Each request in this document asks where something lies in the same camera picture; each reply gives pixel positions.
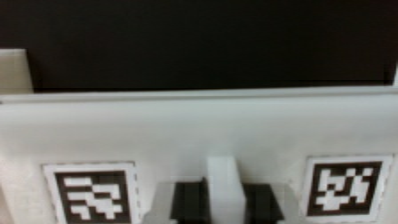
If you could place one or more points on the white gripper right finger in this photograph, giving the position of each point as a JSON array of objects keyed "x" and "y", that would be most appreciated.
[{"x": 262, "y": 208}]

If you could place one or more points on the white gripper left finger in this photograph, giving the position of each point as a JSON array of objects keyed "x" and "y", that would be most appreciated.
[{"x": 191, "y": 203}]

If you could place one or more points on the white cabinet door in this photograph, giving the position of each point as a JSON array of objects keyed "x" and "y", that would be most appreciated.
[{"x": 99, "y": 149}]

